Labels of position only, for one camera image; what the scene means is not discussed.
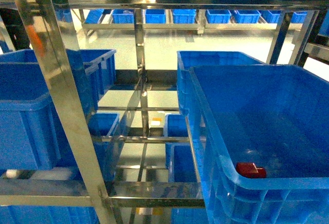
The blue crate shelf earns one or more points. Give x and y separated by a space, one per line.
275 116
32 136
103 124
179 162

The blue crate upper left shelf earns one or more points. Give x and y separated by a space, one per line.
32 136

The red toy block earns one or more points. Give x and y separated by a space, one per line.
250 170

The blue crate lower right shelf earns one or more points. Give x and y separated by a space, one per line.
179 162

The blue crate upper right shelf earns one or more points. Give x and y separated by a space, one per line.
275 116

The blue crate lower left shelf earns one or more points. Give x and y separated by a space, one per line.
103 124

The steel flow rack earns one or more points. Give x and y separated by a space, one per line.
299 23

